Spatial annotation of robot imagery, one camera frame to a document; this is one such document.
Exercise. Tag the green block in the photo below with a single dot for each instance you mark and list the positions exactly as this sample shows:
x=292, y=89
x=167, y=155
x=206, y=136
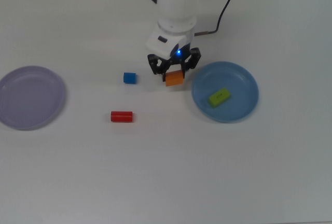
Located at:
x=219, y=97

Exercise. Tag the purple plate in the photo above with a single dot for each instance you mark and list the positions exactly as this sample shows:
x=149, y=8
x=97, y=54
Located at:
x=31, y=97

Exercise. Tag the orange block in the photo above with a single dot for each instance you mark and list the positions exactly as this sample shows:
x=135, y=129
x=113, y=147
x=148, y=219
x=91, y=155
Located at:
x=174, y=78

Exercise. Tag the blue block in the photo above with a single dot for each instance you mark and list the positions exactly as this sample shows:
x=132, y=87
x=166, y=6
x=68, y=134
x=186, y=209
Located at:
x=129, y=78

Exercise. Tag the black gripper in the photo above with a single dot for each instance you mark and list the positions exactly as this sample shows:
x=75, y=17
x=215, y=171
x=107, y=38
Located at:
x=182, y=56

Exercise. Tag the blue plate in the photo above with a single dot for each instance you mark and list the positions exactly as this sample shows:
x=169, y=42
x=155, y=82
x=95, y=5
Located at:
x=238, y=78

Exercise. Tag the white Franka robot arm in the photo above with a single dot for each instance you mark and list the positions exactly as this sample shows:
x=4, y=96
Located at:
x=176, y=6

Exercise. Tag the red cylinder block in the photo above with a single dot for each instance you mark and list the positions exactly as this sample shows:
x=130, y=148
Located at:
x=122, y=117

